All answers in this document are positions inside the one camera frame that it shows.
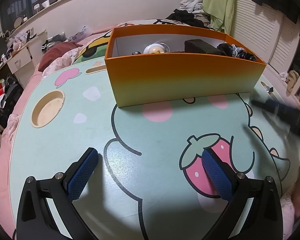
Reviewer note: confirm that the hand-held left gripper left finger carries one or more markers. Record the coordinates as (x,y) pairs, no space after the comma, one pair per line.
(82,175)

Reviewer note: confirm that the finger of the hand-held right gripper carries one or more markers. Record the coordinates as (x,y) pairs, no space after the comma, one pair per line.
(277,107)

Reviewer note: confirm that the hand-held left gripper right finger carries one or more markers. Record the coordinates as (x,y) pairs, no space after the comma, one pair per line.
(217,175)

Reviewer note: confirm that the black lace cloth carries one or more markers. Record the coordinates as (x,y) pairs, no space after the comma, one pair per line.
(230,50)

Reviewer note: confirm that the black rectangular block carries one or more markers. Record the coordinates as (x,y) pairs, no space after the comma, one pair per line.
(200,47)

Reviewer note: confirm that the orange cardboard box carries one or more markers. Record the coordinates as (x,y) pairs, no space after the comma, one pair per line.
(177,80)

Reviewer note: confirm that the crumpled foil wrappers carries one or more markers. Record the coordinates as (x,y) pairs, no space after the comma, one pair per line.
(268,89)

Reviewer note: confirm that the beige cloth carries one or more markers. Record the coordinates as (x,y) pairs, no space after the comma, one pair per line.
(291,78)

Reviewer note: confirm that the white louvered closet door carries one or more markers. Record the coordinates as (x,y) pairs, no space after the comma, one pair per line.
(265,30)

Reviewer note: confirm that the pink floral quilt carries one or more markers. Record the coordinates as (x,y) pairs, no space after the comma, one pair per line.
(27,92)

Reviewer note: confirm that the hanging light green garment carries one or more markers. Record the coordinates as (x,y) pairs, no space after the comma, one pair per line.
(218,2)

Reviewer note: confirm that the dark red cloth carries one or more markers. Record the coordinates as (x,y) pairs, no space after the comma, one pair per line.
(57,55)

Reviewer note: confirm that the pile of black clothes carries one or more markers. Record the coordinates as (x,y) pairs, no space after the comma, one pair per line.
(187,18)

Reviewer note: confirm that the white drawer cabinet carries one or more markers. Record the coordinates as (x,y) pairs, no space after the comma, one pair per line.
(20,60)

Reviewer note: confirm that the pile of white clothes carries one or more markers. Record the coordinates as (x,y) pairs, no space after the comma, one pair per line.
(191,5)

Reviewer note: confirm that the dark striped garment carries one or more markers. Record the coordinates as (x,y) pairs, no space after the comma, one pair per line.
(55,41)

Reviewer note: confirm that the small table lamp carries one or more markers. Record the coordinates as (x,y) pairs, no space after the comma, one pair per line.
(36,8)

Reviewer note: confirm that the white cup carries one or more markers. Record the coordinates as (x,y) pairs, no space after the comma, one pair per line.
(45,3)

